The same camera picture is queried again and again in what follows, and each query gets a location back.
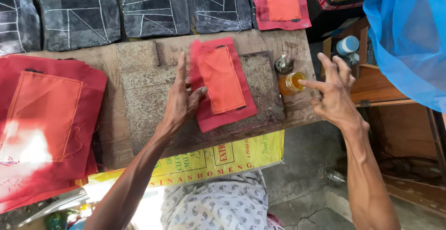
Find person's left hand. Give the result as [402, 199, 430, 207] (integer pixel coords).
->
[157, 51, 208, 136]

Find person's right hand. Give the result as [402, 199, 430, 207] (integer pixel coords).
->
[298, 52, 370, 134]

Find red fabric piece orange patch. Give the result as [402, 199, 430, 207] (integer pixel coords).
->
[250, 0, 312, 31]
[189, 37, 258, 133]

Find worn metal work plate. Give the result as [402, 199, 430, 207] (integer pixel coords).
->
[116, 41, 286, 156]

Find glass jar of yellow glue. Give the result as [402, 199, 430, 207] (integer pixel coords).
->
[278, 71, 308, 96]

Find white container blue lid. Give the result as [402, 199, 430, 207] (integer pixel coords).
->
[336, 35, 360, 56]

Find metal jar lid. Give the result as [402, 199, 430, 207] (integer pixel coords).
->
[274, 55, 295, 75]

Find wooden cabinet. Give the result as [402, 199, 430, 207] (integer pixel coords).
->
[321, 17, 446, 217]

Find yellow printed sack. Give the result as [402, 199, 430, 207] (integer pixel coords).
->
[88, 130, 285, 189]

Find black box red tape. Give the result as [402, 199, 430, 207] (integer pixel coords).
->
[302, 0, 366, 44]

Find blue plastic bag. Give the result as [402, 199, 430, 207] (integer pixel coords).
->
[363, 0, 446, 114]

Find black fabric piece white stitching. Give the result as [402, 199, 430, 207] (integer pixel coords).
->
[190, 0, 253, 35]
[119, 0, 191, 38]
[0, 0, 41, 56]
[38, 0, 122, 52]

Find person's patterned white shorts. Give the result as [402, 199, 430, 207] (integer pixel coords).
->
[161, 170, 285, 230]

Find stack of red fabric sheets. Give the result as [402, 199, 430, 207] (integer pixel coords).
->
[0, 54, 108, 214]

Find clear plastic bag of items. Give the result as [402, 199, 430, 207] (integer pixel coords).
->
[14, 187, 100, 230]

